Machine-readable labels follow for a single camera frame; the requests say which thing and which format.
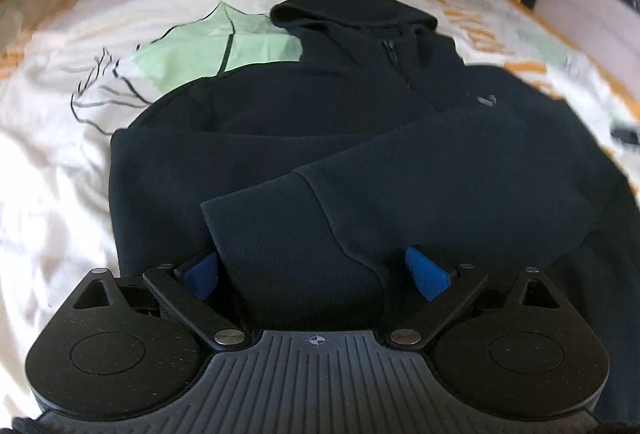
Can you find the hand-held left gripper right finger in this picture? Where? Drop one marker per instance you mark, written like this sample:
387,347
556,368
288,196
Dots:
426,275

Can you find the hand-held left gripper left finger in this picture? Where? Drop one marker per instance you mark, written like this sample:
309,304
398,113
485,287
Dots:
203,278

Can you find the black zip hoodie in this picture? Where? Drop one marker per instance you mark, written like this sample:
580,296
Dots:
300,154

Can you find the white printed bed sheet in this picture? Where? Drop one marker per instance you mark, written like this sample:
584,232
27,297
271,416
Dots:
50,164

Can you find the small dark object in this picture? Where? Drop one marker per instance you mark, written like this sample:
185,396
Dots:
625,135

